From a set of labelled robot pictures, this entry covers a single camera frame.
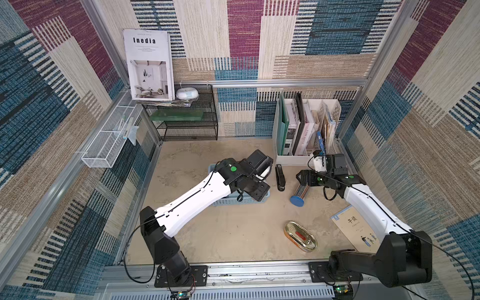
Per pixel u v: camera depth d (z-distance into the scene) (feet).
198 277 2.39
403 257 1.32
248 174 1.65
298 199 2.92
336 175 2.13
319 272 2.38
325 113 3.19
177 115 3.12
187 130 3.94
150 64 2.55
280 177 3.26
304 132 2.91
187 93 2.86
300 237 2.64
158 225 1.35
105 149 3.01
